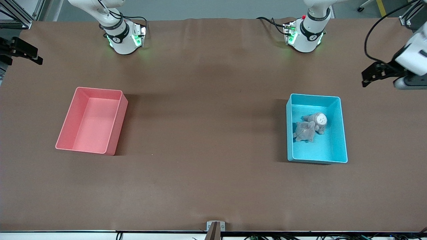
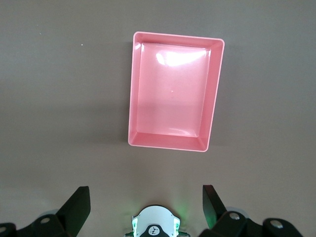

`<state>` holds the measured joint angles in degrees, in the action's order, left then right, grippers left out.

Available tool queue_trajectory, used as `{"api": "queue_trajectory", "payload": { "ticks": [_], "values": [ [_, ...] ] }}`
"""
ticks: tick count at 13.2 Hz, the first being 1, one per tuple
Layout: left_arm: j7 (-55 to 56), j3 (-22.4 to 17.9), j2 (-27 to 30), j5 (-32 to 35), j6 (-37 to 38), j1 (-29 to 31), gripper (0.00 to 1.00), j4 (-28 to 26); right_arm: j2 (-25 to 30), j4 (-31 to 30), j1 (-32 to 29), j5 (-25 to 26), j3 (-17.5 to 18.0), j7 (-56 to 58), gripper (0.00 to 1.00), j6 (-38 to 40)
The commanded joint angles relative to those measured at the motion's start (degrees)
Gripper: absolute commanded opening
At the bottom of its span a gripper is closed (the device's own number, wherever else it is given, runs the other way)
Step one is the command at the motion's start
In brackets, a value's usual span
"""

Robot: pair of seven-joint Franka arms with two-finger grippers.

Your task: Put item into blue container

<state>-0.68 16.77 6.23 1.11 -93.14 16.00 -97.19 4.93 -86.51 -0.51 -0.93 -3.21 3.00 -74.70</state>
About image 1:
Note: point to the plain grey plush toy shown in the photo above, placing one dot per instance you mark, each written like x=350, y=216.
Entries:
x=304, y=131

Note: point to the pink plastic box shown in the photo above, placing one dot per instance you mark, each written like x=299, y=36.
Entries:
x=93, y=126

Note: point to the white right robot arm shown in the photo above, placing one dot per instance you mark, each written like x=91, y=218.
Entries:
x=121, y=41

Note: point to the blue plastic box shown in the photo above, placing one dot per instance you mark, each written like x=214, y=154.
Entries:
x=315, y=153

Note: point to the office chair caster leg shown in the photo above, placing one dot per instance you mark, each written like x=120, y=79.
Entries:
x=361, y=9

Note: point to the brown table cover mat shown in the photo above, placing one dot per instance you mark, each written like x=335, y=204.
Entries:
x=213, y=186

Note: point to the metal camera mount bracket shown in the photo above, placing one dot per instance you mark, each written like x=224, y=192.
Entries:
x=222, y=227

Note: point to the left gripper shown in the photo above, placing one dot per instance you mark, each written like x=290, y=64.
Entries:
x=389, y=67

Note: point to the aluminium frame profile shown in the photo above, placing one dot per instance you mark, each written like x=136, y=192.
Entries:
x=404, y=19
x=23, y=20

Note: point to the grey plush toy white face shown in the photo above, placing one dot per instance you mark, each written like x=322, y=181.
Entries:
x=321, y=119

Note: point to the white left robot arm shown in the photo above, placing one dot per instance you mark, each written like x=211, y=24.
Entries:
x=308, y=38

